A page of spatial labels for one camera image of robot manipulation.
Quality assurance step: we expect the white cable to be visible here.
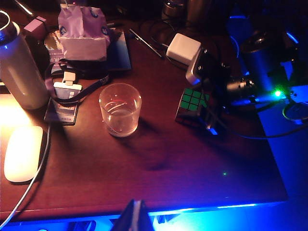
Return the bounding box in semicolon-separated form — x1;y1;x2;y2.
0;125;51;229

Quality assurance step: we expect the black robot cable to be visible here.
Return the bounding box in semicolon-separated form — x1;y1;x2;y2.
223;105;308;140

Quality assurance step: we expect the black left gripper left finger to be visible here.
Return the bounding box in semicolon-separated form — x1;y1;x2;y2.
112;199;137;231

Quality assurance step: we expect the small metal can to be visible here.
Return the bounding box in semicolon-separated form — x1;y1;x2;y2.
161;0;185;21

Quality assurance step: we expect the Rubik's cube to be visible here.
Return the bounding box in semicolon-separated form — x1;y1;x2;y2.
175;88;217;128

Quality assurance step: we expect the pen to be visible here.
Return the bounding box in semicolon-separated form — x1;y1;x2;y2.
129;28;163;59

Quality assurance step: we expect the dark notebook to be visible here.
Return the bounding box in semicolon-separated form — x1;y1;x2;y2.
44;31;132;78

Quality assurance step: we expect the small pink box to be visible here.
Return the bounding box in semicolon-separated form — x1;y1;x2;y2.
23;16;47;39

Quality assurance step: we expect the white power adapter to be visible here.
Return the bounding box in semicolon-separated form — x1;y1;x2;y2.
166;33;202;65

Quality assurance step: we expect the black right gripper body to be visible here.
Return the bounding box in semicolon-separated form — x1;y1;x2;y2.
206;61;256;104

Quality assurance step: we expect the clear glass cup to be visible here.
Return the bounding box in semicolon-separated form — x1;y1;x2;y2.
99;83;142;138

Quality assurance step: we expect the black adapter cable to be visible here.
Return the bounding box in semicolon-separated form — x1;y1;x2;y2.
141;20;191;70

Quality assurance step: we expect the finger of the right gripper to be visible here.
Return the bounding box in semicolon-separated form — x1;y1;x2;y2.
201;89;221;136
185;48;208;85

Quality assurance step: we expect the brown metal thermos bottle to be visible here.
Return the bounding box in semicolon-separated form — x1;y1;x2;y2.
186;0;217;25

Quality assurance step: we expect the ID badge card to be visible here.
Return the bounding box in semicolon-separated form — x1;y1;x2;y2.
53;71;82;102

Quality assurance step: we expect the white computer mouse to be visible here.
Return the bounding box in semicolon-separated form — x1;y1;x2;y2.
3;125;44;183

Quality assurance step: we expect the dark lanyard strap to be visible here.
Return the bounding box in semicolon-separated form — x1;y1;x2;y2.
44;60;110;104

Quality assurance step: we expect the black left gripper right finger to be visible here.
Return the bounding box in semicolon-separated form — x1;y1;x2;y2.
136;200;154;231

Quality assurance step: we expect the white insulated bottle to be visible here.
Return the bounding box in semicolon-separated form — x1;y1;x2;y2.
0;9;50;110

